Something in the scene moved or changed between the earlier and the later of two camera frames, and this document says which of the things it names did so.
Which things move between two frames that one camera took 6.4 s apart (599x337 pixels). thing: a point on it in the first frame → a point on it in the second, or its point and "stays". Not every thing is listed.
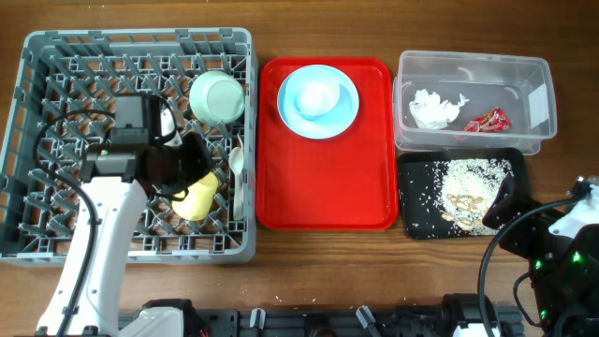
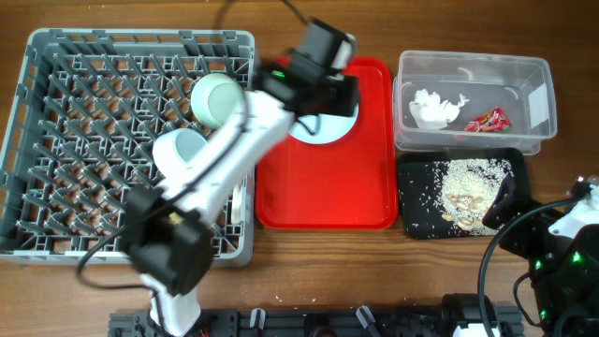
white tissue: x=430 y=112 stays
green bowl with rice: x=216 y=97 stays
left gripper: x=203 y=161 → x=342 y=69
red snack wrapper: x=494 y=121 stays
